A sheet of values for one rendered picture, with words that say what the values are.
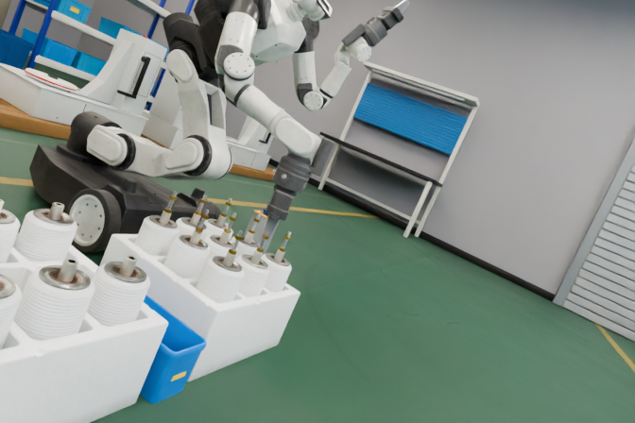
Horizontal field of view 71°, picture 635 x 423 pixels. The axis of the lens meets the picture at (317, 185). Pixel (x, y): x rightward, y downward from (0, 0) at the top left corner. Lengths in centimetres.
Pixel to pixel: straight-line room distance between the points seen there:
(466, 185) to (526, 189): 71
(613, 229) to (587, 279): 63
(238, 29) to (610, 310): 539
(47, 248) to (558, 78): 592
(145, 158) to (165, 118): 220
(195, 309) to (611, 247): 535
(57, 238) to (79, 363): 29
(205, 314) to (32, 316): 39
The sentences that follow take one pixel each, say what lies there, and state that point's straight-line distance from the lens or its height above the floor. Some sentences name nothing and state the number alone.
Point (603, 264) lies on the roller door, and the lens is 600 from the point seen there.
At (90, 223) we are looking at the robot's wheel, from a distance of 157.
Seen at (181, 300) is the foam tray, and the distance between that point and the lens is 111.
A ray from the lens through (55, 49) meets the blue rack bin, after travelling 619.
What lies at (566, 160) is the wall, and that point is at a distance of 612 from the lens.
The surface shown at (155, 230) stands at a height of 24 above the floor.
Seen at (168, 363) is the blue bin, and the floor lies 9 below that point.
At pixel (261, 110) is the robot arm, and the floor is 62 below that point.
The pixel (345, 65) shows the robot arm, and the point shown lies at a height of 93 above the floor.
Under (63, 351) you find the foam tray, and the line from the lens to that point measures 80.
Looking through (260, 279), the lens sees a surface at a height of 22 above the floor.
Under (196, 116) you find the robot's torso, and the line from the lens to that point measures 163.
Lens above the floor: 61
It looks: 5 degrees down
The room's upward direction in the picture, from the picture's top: 24 degrees clockwise
